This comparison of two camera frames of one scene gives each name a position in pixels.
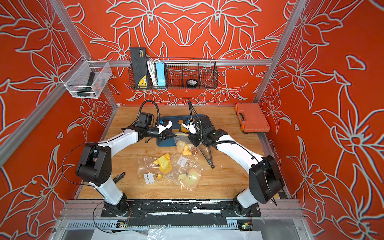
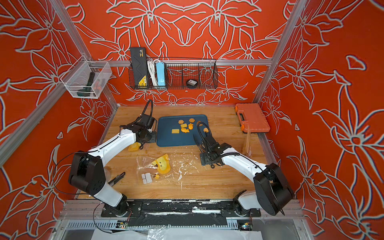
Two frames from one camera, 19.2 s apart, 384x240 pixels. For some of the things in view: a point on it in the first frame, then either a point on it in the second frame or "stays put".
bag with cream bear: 184,144 -> 247,149
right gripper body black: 199,137 -> 207,158
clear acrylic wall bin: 87,79 stays put
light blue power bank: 161,73 stays put
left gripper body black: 153,132 -> 151,137
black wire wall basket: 182,72 stays put
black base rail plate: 180,213 stays put
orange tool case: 252,118 stays put
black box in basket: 139,67 stays put
